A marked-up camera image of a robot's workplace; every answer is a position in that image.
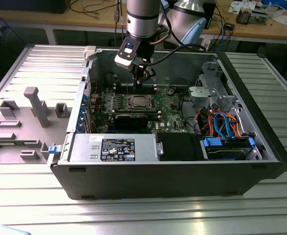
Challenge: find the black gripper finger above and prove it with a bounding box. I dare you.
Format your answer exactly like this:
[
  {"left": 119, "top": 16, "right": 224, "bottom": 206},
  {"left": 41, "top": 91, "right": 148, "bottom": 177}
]
[
  {"left": 132, "top": 62, "right": 145, "bottom": 89},
  {"left": 143, "top": 68, "right": 157, "bottom": 83}
]

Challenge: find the silver CPU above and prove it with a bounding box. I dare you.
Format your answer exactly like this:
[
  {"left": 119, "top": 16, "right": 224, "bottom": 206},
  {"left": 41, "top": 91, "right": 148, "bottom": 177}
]
[{"left": 132, "top": 97, "right": 148, "bottom": 107}]

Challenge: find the metal socket cover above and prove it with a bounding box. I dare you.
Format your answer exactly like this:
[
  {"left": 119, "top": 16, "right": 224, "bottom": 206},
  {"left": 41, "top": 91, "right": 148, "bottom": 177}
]
[{"left": 127, "top": 94, "right": 154, "bottom": 110}]

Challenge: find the black RAM stick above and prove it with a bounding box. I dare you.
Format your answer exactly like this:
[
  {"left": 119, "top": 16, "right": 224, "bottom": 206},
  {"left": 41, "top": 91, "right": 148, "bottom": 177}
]
[{"left": 112, "top": 109, "right": 161, "bottom": 120}]

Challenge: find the black graphics card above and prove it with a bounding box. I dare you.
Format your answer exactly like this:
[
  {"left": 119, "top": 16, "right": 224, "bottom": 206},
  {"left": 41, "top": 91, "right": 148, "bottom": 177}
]
[{"left": 113, "top": 113, "right": 149, "bottom": 130}]

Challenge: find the green motherboard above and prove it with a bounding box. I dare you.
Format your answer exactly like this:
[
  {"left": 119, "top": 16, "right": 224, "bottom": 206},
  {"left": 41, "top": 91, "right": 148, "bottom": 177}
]
[{"left": 89, "top": 85, "right": 189, "bottom": 134}]

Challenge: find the metal drive cage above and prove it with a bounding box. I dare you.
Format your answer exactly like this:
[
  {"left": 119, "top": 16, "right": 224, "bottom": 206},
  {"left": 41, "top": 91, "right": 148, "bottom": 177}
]
[{"left": 188, "top": 61, "right": 243, "bottom": 116}]

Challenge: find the black tower box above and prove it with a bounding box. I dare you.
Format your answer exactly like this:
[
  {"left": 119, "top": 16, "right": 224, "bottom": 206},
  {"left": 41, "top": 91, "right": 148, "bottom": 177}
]
[{"left": 203, "top": 0, "right": 217, "bottom": 30}]

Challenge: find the black plastic shroud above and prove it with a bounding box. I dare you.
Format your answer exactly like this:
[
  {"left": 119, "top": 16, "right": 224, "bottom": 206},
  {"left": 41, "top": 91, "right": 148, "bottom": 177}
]
[{"left": 157, "top": 133, "right": 204, "bottom": 162}]

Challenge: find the silver power supply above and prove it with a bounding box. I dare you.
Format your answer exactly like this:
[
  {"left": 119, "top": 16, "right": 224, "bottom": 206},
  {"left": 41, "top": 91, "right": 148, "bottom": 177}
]
[{"left": 68, "top": 133, "right": 158, "bottom": 164}]

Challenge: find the wooden desk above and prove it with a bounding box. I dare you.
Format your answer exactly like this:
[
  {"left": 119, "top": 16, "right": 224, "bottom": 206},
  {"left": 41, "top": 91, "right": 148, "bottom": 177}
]
[{"left": 0, "top": 0, "right": 287, "bottom": 41}]

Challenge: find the hard disk in blue carrier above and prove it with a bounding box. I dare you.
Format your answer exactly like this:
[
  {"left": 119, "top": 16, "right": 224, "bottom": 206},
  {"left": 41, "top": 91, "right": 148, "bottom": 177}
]
[{"left": 201, "top": 137, "right": 256, "bottom": 161}]

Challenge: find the metal heatsink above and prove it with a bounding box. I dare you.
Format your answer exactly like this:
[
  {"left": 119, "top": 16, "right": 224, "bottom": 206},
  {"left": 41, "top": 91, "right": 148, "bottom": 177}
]
[{"left": 236, "top": 7, "right": 251, "bottom": 25}]

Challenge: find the black PC case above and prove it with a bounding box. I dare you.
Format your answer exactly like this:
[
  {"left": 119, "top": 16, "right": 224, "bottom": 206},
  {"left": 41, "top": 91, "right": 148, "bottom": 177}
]
[{"left": 46, "top": 45, "right": 287, "bottom": 201}]

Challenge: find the green circuit device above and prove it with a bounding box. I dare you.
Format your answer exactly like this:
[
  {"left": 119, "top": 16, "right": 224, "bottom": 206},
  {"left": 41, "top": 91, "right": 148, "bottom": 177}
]
[{"left": 249, "top": 9, "right": 268, "bottom": 25}]

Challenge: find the black computer box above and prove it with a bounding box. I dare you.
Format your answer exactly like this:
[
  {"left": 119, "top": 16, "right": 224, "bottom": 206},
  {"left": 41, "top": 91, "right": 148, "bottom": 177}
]
[{"left": 0, "top": 0, "right": 72, "bottom": 14}]

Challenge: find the grey parts rack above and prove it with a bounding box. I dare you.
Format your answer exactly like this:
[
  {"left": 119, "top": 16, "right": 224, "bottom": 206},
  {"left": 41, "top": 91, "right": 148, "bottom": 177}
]
[{"left": 0, "top": 87, "right": 73, "bottom": 165}]

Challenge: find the green RAM stick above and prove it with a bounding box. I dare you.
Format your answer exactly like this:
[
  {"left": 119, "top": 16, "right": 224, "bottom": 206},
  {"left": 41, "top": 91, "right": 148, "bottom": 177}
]
[{"left": 0, "top": 141, "right": 24, "bottom": 147}]

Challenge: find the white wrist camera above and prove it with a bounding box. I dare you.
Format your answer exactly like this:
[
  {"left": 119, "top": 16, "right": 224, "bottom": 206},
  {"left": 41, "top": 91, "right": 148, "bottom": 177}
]
[{"left": 114, "top": 40, "right": 142, "bottom": 72}]

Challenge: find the blue wire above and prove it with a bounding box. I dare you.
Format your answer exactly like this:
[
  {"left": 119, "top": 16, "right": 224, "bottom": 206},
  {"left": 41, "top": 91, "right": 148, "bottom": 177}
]
[{"left": 213, "top": 112, "right": 235, "bottom": 140}]

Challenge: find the orange wire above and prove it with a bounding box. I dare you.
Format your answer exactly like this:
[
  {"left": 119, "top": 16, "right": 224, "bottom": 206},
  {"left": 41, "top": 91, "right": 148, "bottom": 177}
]
[{"left": 227, "top": 114, "right": 244, "bottom": 138}]

